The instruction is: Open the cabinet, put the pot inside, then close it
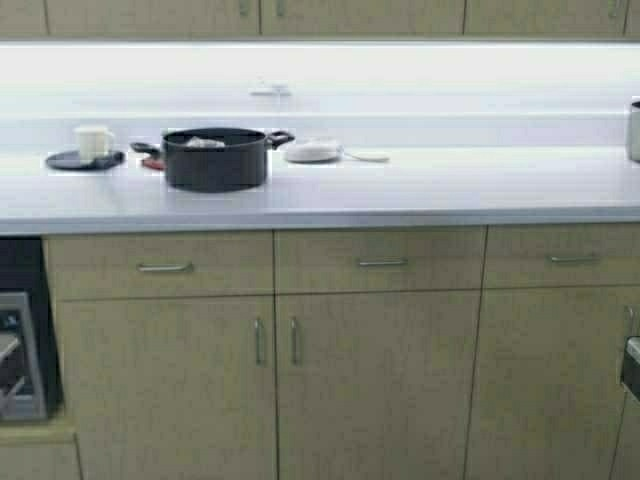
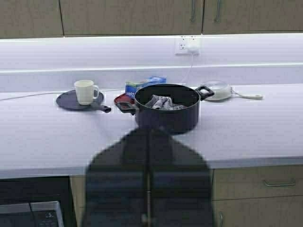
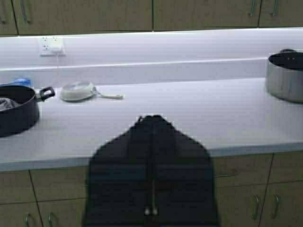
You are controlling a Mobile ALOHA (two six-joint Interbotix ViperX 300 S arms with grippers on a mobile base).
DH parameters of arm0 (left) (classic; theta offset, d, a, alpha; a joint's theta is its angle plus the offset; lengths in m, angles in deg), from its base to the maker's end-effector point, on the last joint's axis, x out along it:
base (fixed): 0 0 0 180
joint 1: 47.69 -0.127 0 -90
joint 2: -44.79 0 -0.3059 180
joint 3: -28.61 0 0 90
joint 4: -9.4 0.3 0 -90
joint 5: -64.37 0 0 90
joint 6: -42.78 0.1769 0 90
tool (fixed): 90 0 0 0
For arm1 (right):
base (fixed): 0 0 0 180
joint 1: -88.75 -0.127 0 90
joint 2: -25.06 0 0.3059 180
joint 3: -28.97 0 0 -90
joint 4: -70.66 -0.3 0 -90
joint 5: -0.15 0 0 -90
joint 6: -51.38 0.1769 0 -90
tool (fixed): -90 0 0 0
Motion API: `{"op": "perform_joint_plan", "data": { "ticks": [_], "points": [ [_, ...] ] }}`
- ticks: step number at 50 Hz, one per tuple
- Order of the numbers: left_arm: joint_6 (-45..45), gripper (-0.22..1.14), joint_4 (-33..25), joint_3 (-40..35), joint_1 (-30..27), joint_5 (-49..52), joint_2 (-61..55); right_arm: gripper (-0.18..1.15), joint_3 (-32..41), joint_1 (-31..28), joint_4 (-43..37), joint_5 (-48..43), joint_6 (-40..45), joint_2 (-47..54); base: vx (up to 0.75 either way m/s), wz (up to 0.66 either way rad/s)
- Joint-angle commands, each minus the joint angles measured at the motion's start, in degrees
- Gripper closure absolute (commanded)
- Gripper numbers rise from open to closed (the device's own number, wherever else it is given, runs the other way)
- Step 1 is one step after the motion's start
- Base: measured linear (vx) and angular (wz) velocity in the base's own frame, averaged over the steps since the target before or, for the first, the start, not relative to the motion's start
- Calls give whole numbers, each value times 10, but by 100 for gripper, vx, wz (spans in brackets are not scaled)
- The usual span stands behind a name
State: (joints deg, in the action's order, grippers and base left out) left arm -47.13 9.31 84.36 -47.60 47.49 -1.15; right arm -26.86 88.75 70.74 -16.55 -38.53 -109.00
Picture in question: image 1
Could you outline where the black cooking pot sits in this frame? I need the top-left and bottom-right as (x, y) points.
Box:
(130, 127), (295, 193)

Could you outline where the cabinet door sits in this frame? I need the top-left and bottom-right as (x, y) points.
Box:
(56, 297), (277, 479)
(466, 286), (639, 479)
(464, 0), (628, 38)
(276, 290), (480, 479)
(260, 0), (466, 37)
(46, 0), (260, 39)

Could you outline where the robot base right corner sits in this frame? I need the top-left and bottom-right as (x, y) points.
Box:
(620, 336), (640, 401)

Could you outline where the grey cloth in pot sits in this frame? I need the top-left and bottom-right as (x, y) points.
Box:
(185, 136), (226, 149)

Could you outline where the steel pot at right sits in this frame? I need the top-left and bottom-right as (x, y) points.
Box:
(626, 98), (640, 163)

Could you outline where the cream upside-down frying pan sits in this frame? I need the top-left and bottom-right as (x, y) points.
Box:
(283, 139), (390, 164)

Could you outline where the middle drawer front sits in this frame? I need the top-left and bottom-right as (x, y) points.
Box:
(275, 227), (486, 294)

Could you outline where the drawer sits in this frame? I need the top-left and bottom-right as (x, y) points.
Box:
(45, 232), (273, 300)
(484, 224), (639, 288)
(275, 227), (486, 294)

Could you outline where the red plastic container lid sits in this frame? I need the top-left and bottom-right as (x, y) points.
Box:
(141, 157), (165, 171)

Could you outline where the right drawer front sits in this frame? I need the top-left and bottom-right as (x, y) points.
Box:
(484, 224), (639, 288)

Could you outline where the left drawer front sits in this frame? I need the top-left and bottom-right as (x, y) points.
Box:
(45, 232), (273, 300)

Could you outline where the cream plastic mug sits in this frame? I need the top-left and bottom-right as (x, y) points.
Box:
(74, 125), (115, 164)

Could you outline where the dark grey round plate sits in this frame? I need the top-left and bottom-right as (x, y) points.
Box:
(45, 150), (125, 171)

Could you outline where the built-in steel appliance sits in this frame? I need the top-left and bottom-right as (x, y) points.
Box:
(1, 237), (62, 424)

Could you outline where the middle drawer handle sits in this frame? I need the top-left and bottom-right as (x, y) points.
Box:
(357, 257), (408, 268)

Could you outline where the drawer handle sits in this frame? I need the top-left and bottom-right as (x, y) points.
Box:
(547, 253), (601, 265)
(357, 257), (408, 268)
(136, 262), (194, 274)

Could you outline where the middle lower door handle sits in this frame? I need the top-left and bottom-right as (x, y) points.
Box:
(290, 317), (300, 365)

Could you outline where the door handle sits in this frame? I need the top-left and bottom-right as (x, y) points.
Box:
(254, 318), (265, 365)
(290, 317), (300, 365)

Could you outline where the left lower door handle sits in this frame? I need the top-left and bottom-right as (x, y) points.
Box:
(254, 318), (265, 365)

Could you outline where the white wall outlet plate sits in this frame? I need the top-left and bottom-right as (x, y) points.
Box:
(248, 81), (292, 97)

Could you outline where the left drawer handle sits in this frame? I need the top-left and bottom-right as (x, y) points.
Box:
(136, 262), (194, 274)

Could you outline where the right drawer handle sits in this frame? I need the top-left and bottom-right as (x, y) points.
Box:
(547, 253), (601, 265)

